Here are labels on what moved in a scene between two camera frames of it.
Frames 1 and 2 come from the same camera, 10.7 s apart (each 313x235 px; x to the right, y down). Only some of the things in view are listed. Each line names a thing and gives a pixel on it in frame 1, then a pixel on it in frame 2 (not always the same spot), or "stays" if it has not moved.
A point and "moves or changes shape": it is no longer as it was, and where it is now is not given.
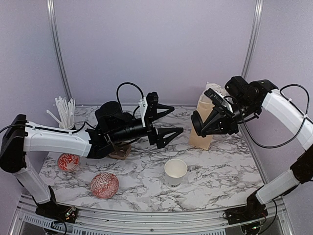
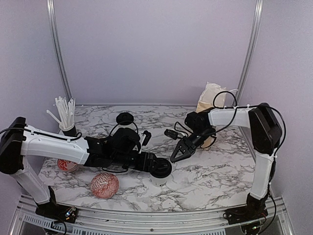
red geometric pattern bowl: [104, 185] stays
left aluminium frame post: [50, 6] stays
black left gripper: [155, 138] -> [145, 163]
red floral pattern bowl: [68, 162] stays
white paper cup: [175, 170] -> [161, 181]
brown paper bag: [205, 106] stays
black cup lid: [197, 122] moves or changes shape
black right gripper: [225, 125] -> [183, 146]
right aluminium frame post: [253, 39] stays
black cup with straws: [65, 111] stays
